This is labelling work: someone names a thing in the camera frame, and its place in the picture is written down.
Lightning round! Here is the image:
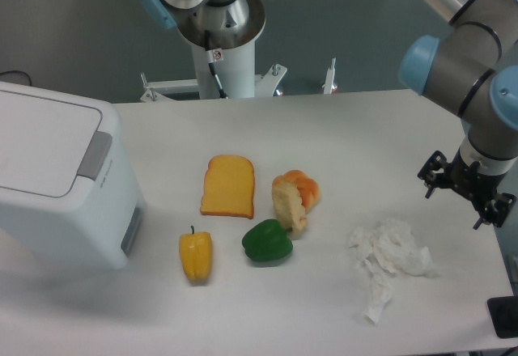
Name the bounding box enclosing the green bell pepper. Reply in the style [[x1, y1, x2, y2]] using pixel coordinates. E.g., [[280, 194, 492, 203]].
[[241, 218, 293, 262]]

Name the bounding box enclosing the black floor cable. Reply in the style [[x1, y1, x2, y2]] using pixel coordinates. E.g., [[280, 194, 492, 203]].
[[0, 70, 32, 86]]

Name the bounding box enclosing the black device at edge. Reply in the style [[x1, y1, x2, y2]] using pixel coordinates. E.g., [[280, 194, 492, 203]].
[[486, 296, 518, 339]]

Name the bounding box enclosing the orange toast slice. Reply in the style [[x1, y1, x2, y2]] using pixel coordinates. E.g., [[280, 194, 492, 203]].
[[200, 155, 255, 219]]

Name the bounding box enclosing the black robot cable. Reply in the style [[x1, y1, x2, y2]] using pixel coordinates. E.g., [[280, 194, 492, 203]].
[[204, 30, 230, 100]]

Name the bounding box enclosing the crumpled white tissue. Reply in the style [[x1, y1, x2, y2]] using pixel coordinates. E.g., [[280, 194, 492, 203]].
[[347, 218, 438, 325]]

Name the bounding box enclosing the pale bread slice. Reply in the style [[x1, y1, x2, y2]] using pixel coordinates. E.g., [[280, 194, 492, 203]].
[[272, 181, 308, 237]]

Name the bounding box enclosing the yellow bell pepper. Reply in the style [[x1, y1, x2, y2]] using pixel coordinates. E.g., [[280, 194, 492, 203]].
[[179, 226, 213, 282]]

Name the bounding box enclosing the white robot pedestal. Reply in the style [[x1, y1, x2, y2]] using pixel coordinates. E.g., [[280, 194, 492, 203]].
[[178, 0, 265, 100]]

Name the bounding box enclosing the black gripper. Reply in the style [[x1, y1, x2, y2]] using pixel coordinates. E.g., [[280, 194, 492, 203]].
[[417, 150, 516, 230]]

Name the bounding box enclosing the braided bread roll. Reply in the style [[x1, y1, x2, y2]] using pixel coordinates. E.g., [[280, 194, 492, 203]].
[[272, 170, 321, 213]]

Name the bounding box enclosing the white frame foot right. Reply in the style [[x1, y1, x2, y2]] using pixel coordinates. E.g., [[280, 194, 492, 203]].
[[322, 57, 338, 94]]

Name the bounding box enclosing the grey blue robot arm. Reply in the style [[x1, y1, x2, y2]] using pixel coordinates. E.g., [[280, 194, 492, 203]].
[[140, 0, 517, 227]]

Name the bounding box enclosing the white push-button trash can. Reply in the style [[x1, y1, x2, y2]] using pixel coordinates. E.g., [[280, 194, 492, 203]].
[[1, 83, 146, 269]]

